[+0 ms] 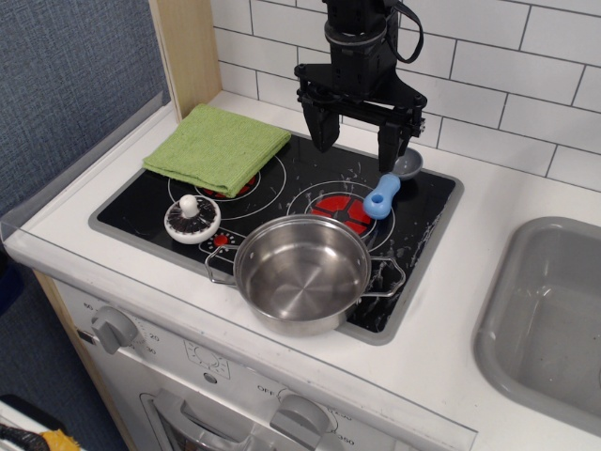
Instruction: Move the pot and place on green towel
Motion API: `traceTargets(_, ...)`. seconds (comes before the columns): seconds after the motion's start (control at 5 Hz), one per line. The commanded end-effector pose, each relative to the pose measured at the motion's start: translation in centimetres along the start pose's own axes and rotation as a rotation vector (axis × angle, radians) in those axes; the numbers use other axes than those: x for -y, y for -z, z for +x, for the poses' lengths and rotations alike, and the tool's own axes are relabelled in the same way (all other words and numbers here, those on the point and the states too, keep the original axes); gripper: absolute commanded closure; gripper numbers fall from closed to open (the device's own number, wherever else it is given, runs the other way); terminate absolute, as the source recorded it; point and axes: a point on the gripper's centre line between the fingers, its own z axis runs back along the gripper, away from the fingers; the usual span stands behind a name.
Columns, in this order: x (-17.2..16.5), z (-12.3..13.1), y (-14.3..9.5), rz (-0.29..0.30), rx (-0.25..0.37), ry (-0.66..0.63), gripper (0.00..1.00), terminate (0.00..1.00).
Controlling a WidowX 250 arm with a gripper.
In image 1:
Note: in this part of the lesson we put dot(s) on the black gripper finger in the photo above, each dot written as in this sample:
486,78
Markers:
393,137
323,126

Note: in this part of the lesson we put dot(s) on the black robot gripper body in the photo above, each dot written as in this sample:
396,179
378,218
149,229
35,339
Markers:
360,82

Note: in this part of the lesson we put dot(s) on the stainless steel pot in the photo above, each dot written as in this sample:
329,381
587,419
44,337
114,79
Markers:
302,274

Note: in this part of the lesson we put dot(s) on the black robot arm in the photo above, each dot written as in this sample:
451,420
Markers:
361,22

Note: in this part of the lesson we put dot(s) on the green towel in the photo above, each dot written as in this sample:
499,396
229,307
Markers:
216,150

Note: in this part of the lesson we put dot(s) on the black toy stovetop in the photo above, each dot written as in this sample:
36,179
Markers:
300,180

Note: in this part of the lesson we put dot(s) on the blue grey measuring spoon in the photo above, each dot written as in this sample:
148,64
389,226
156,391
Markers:
379,202

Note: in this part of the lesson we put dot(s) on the white round lid knob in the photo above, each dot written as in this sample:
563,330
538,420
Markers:
192,219

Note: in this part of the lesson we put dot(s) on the grey sink basin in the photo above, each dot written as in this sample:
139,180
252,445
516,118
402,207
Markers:
538,341

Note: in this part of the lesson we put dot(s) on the grey left oven knob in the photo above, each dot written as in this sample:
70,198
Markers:
113,329

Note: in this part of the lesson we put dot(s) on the grey oven knob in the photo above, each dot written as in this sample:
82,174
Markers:
300,419
113,329

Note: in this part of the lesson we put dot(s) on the grey right oven knob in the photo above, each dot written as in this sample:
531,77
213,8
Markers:
300,419

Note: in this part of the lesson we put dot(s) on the white toy oven front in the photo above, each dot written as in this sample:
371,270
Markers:
169,393

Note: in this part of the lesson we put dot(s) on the yellow black object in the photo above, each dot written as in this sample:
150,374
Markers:
50,440

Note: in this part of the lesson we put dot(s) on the wooden side post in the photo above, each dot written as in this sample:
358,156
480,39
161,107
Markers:
187,42

